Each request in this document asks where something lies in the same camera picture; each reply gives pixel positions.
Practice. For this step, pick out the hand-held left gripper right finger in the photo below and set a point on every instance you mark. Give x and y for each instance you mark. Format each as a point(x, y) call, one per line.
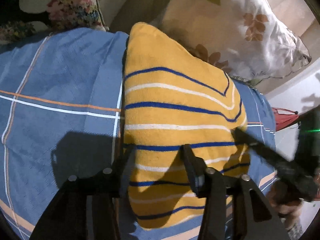
point(192, 173)

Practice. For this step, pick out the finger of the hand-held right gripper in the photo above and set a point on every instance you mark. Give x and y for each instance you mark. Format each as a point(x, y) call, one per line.
point(260, 146)

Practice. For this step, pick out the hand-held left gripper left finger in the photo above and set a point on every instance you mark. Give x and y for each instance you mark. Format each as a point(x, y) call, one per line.
point(119, 171)

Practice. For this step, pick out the yellow striped sweater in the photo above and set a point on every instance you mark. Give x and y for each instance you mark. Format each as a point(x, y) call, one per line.
point(175, 110)

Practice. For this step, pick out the person's right hand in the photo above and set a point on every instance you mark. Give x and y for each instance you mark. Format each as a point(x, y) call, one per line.
point(285, 197)

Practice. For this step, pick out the blue checked bedsheet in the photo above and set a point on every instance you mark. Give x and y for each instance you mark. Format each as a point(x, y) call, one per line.
point(62, 80)

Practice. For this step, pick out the white leaf-print pillow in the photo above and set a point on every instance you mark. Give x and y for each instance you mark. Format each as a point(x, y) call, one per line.
point(250, 25)

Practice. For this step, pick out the dark colourful floral cushion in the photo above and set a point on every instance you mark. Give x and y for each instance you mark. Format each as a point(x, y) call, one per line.
point(75, 7)

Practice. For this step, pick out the red cloth frame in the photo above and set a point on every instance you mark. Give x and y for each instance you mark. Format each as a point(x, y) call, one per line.
point(282, 118)

